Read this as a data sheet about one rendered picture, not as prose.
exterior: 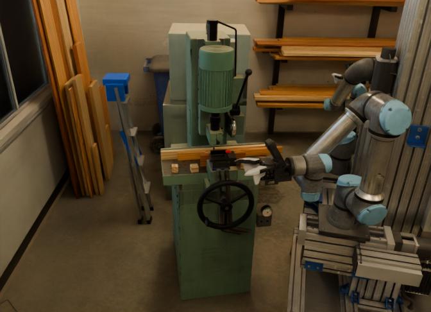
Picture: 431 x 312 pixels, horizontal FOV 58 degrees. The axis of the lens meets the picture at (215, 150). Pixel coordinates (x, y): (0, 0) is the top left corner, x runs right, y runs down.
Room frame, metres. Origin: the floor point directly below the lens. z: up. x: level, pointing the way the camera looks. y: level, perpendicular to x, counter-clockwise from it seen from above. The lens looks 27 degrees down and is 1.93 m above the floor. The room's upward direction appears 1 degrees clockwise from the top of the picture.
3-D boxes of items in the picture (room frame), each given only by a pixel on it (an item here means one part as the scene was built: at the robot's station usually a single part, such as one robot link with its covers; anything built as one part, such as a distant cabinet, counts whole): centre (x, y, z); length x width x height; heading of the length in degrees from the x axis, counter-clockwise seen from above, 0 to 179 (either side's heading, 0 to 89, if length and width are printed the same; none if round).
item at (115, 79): (2.60, 0.63, 0.58); 0.27 x 0.25 x 1.16; 93
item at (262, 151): (1.95, -0.09, 0.92); 0.60 x 0.02 x 0.04; 101
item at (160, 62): (3.91, 0.41, 0.48); 0.64 x 0.54 x 0.97; 95
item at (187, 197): (2.06, 0.03, 0.76); 0.57 x 0.45 x 0.09; 11
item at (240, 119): (2.15, -0.11, 1.02); 0.09 x 0.07 x 0.12; 101
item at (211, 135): (1.96, 0.01, 1.03); 0.14 x 0.07 x 0.09; 11
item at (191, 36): (2.22, 0.06, 1.16); 0.22 x 0.22 x 0.72; 11
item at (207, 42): (2.07, 0.03, 1.54); 0.08 x 0.08 x 0.17; 11
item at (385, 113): (1.36, -0.64, 1.19); 0.15 x 0.12 x 0.55; 13
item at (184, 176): (1.83, -0.02, 0.87); 0.61 x 0.30 x 0.06; 101
